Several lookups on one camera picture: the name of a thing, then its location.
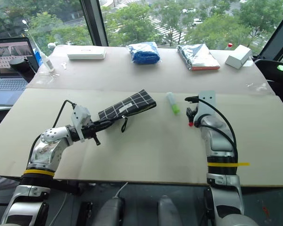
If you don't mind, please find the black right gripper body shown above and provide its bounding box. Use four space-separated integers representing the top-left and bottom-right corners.
191 101 200 121

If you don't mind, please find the black right gripper bent finger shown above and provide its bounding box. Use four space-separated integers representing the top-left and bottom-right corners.
185 106 195 123

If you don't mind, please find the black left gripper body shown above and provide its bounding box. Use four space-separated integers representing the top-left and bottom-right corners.
81 121 98 140

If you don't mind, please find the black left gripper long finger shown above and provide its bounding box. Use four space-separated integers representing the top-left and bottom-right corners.
92 118 117 129

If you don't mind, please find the black white grid pouch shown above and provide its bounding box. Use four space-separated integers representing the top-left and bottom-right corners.
98 89 157 133

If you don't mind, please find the green highlighter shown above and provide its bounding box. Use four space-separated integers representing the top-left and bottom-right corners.
165 91 181 115

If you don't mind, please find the silver foil package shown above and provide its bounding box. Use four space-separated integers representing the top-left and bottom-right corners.
177 43 221 72

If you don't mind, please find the small white carton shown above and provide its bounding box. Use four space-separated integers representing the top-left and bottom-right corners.
225 44 253 70

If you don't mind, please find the blue plastic package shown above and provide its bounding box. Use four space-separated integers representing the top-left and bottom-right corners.
127 41 162 65

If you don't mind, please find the flat white box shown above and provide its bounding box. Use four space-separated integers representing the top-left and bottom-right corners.
67 47 107 61

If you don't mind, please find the grey rounded robot leg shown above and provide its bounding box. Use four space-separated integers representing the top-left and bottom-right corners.
156 195 183 226
93 196 126 226

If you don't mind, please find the black table clamp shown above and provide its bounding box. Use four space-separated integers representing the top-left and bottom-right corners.
77 201 94 226

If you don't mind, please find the white glue tube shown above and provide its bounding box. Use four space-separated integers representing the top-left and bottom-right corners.
38 51 56 73

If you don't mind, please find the black chair with green sticker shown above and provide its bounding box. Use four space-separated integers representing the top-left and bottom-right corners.
253 58 283 96

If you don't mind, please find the black cylinder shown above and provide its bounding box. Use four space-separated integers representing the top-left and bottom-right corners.
9 58 36 83

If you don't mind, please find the open laptop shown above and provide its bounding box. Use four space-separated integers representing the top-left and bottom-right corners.
0 37 40 106

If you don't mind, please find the dark window pillar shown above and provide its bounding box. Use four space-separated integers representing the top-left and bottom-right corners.
79 0 109 47

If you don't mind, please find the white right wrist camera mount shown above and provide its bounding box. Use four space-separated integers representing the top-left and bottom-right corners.
194 90 216 120

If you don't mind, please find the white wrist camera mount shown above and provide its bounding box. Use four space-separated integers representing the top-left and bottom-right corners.
194 90 216 120
71 105 92 143

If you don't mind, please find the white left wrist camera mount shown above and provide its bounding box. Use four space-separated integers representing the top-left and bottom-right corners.
71 105 92 143

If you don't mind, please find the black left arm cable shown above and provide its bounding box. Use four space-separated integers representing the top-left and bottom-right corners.
29 100 76 165

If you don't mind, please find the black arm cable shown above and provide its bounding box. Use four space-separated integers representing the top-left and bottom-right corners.
194 98 239 163
29 100 76 165

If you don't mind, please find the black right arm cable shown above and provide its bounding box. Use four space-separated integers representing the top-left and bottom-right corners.
194 98 239 163

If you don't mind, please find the thin white cable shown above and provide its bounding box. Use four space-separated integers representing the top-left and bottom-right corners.
114 181 129 199

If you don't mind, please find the yellow cable tie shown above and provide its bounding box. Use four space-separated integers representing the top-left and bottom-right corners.
207 161 251 169

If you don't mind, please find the dark slanted window frame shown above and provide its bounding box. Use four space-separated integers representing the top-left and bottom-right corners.
261 6 283 62

